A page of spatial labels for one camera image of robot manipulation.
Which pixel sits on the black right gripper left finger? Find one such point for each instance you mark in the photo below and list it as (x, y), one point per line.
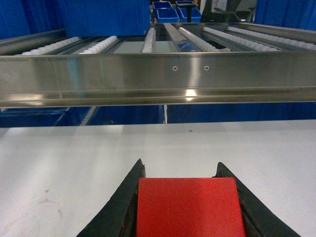
(119, 215)

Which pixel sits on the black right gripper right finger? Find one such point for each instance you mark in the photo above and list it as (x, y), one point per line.
(258, 220)

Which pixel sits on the red magnetic cube block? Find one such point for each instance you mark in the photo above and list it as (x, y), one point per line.
(189, 207)

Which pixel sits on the large blue crate on shelf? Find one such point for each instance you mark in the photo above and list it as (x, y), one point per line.
(93, 18)

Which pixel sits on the stainless steel shelf front rail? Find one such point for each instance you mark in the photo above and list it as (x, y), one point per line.
(157, 78)

